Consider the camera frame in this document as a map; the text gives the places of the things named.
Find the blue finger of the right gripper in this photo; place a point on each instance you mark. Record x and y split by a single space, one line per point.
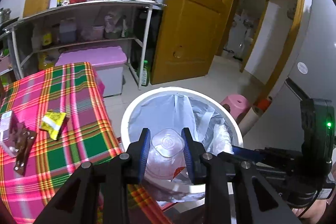
246 153

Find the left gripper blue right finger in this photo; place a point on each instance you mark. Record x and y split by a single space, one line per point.
192 152

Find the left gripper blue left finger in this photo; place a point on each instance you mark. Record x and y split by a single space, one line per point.
138 153

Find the clear plastic cup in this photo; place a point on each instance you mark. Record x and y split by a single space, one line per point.
165 155

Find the yellow snack packet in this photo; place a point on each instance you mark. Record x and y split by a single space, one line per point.
52 123

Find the brown coffee sachet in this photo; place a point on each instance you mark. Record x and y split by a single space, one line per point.
24 140

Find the purple milk carton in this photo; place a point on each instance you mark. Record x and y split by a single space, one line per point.
9 133

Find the white trash bin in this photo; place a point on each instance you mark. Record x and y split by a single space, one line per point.
175 108

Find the person right hand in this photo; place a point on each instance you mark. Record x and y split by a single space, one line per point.
313 214

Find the pink plastic stool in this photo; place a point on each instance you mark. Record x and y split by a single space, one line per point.
237 105

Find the green bottle on floor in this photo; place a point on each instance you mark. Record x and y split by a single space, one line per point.
145 75

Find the plaid tablecloth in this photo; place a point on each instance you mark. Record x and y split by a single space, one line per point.
60 159

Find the pink lid storage box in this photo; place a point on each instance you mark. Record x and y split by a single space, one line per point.
108 62

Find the yellow wooden door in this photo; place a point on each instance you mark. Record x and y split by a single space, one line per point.
189 36

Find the metal shelf counter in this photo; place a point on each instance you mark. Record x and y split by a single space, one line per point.
76 26

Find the steel pot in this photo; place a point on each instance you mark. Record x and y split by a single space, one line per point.
4 15

